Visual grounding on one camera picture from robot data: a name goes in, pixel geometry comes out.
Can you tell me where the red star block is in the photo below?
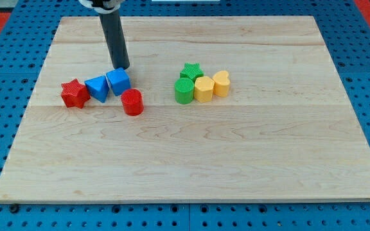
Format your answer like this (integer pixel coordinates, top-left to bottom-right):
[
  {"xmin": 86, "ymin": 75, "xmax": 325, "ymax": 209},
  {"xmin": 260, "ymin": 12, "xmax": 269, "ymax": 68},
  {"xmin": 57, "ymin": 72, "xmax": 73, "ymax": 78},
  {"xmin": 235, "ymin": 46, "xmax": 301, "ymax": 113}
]
[{"xmin": 61, "ymin": 79, "xmax": 91, "ymax": 108}]

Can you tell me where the blue triangle block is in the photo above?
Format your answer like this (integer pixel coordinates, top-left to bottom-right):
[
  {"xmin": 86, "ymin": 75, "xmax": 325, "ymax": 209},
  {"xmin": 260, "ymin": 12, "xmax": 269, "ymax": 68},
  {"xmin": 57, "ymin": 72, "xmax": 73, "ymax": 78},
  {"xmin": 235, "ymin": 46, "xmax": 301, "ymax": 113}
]
[{"xmin": 84, "ymin": 75, "xmax": 109, "ymax": 103}]

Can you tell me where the white rod mount collar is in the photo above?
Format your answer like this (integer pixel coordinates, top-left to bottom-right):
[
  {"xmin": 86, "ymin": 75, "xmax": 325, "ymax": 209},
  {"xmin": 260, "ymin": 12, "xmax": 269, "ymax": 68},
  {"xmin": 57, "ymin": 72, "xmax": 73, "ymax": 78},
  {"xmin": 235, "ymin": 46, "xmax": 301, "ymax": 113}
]
[{"xmin": 78, "ymin": 0, "xmax": 124, "ymax": 14}]

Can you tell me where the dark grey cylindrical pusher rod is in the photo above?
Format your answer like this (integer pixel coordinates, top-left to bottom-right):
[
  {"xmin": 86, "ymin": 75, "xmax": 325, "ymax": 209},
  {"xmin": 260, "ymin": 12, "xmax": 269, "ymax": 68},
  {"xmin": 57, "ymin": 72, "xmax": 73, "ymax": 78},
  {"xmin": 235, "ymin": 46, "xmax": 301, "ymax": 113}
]
[{"xmin": 99, "ymin": 8, "xmax": 130, "ymax": 69}]

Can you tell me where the yellow heart block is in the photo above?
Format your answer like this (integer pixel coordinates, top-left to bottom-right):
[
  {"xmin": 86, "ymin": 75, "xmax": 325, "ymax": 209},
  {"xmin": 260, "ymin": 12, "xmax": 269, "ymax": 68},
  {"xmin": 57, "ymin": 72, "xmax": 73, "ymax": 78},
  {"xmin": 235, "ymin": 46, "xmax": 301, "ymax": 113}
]
[{"xmin": 212, "ymin": 70, "xmax": 231, "ymax": 97}]

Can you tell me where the green star block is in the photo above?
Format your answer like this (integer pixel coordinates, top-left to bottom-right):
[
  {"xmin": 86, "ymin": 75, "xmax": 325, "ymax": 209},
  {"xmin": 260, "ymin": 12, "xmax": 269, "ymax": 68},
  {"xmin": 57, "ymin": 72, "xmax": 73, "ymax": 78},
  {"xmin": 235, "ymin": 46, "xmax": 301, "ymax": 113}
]
[{"xmin": 180, "ymin": 62, "xmax": 204, "ymax": 82}]

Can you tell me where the red cylinder block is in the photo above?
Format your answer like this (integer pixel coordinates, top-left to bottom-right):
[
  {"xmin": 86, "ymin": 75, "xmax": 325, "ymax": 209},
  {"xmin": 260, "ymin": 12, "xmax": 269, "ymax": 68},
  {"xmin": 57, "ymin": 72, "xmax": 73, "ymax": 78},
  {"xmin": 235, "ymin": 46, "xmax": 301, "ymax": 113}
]
[{"xmin": 121, "ymin": 89, "xmax": 144, "ymax": 116}]

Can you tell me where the light wooden board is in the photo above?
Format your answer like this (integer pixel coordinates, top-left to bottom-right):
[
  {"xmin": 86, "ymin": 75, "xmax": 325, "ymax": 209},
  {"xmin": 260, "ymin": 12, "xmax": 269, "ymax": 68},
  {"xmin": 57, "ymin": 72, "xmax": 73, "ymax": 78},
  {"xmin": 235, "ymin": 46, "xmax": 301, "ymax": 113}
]
[{"xmin": 0, "ymin": 16, "xmax": 370, "ymax": 204}]

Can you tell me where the green cylinder block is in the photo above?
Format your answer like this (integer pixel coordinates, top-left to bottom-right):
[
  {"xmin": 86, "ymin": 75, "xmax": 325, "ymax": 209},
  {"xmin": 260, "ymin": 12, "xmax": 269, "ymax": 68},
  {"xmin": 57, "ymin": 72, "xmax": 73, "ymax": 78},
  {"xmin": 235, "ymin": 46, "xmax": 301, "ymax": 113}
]
[{"xmin": 174, "ymin": 78, "xmax": 194, "ymax": 105}]

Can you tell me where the yellow hexagon block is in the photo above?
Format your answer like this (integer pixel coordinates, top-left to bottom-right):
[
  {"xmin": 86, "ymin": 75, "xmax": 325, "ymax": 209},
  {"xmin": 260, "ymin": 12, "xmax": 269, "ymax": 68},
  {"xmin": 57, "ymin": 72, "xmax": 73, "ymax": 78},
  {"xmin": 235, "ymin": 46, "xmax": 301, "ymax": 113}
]
[{"xmin": 194, "ymin": 76, "xmax": 215, "ymax": 103}]

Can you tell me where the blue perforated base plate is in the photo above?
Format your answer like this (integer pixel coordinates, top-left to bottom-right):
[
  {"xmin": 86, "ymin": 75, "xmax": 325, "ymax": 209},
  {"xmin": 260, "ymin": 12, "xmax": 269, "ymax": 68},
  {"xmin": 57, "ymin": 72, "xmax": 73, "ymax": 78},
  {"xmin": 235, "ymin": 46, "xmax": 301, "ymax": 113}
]
[{"xmin": 0, "ymin": 0, "xmax": 370, "ymax": 230}]

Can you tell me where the blue cube block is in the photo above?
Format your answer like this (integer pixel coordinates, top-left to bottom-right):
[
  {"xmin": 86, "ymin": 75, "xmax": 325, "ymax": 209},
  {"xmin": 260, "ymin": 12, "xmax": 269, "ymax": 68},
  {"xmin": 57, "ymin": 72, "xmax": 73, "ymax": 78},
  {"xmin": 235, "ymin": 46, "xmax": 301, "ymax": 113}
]
[{"xmin": 106, "ymin": 67, "xmax": 131, "ymax": 96}]

